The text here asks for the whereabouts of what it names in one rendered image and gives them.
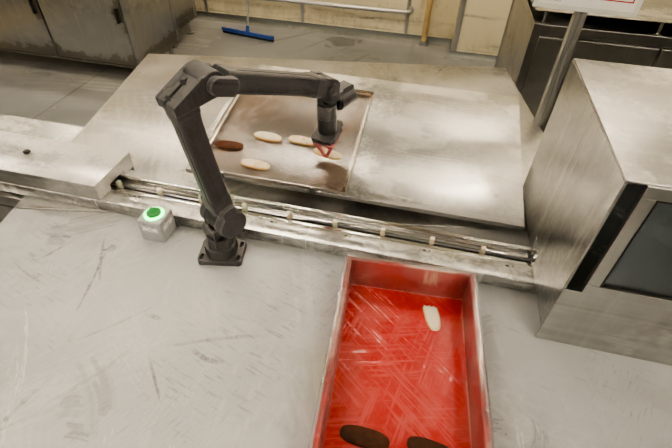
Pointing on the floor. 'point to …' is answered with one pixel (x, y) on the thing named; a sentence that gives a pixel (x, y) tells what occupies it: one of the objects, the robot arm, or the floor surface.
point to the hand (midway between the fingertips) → (327, 151)
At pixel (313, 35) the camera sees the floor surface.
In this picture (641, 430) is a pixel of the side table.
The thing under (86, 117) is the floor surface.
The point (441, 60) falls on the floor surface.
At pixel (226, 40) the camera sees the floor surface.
